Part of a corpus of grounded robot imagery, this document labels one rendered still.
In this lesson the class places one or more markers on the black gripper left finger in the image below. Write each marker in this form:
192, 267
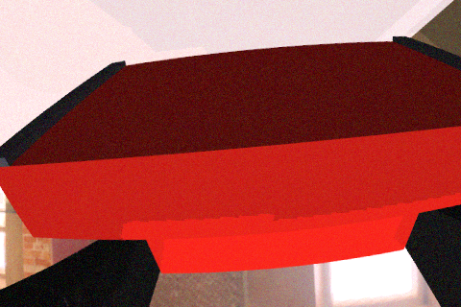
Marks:
105, 274

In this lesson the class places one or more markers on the tan wooden floor panel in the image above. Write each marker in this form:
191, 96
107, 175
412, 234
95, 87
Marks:
444, 30

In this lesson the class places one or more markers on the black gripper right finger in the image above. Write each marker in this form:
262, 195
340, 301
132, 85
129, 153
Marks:
435, 247

